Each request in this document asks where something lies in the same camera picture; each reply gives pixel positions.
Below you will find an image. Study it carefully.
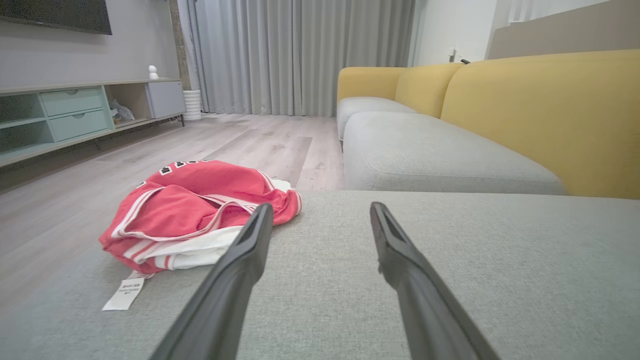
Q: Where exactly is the yellow sofa backrest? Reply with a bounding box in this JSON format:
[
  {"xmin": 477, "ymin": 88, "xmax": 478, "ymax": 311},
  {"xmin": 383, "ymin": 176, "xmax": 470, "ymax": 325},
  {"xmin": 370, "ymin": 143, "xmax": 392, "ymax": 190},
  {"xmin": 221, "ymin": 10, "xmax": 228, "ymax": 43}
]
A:
[{"xmin": 337, "ymin": 49, "xmax": 640, "ymax": 201}]

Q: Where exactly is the large grey sofa seat cushion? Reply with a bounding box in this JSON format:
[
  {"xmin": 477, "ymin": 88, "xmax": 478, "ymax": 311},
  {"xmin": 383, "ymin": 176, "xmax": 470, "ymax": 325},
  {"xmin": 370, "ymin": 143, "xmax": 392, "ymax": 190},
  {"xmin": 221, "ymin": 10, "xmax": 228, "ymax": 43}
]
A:
[{"xmin": 343, "ymin": 111, "xmax": 567, "ymax": 196}]

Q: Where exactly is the grey pleated curtain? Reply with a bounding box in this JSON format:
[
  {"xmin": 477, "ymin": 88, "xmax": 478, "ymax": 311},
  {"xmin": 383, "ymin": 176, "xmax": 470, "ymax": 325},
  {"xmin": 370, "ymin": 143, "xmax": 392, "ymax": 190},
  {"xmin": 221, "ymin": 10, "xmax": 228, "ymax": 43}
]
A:
[{"xmin": 177, "ymin": 0, "xmax": 417, "ymax": 118}]

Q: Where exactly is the small grey sofa seat cushion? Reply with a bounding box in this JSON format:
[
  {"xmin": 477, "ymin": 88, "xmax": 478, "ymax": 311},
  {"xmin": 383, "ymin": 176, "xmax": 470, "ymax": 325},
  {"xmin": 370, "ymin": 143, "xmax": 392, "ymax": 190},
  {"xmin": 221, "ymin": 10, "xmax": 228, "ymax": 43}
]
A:
[{"xmin": 336, "ymin": 96, "xmax": 417, "ymax": 142}]

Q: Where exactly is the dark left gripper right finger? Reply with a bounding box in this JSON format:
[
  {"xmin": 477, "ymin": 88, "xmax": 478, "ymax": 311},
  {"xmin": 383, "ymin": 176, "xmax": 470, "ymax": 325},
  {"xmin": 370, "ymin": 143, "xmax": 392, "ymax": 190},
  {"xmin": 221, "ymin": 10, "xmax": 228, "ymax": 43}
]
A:
[{"xmin": 369, "ymin": 201, "xmax": 502, "ymax": 360}]

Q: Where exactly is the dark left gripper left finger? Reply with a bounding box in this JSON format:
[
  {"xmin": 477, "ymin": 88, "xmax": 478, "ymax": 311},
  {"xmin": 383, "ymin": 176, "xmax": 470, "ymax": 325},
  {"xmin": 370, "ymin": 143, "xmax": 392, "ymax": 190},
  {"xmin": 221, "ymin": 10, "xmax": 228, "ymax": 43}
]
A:
[{"xmin": 149, "ymin": 202, "xmax": 275, "ymax": 360}]

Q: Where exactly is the yellow and grey sofa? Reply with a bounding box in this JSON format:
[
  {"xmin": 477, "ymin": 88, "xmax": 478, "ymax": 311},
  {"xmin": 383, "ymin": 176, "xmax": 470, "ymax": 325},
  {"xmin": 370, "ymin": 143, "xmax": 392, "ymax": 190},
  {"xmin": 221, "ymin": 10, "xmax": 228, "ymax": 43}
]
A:
[{"xmin": 0, "ymin": 189, "xmax": 640, "ymax": 360}]

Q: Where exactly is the pale green television cabinet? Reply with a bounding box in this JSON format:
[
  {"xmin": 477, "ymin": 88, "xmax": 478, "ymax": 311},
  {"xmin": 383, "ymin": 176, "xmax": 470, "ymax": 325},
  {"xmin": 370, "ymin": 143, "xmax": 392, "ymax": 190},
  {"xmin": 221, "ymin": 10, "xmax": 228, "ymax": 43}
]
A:
[{"xmin": 0, "ymin": 78, "xmax": 187, "ymax": 168}]

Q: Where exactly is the white ribbed plant pot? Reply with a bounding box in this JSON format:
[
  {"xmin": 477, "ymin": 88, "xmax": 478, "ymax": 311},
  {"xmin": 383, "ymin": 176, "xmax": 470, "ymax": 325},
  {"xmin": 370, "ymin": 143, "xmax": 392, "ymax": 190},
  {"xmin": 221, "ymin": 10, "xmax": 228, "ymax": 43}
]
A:
[{"xmin": 183, "ymin": 89, "xmax": 203, "ymax": 122}]

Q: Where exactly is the black flat television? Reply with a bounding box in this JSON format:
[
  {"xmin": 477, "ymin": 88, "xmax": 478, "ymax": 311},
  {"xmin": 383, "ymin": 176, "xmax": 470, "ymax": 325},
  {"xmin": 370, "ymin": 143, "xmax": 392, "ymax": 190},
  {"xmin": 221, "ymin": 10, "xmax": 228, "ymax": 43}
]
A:
[{"xmin": 0, "ymin": 0, "xmax": 113, "ymax": 36}]

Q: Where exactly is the red and white shirt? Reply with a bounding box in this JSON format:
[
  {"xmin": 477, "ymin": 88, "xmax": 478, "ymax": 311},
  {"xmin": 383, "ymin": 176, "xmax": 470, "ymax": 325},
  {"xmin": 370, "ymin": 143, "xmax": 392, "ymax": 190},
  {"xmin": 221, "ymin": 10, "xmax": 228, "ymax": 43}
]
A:
[{"xmin": 98, "ymin": 160, "xmax": 303, "ymax": 312}]

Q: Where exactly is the grey soft toy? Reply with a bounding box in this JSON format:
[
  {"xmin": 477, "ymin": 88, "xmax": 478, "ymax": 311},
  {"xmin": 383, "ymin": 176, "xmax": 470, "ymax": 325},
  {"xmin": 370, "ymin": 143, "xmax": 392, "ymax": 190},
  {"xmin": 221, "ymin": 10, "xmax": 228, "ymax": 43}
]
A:
[{"xmin": 109, "ymin": 98, "xmax": 136, "ymax": 124}]

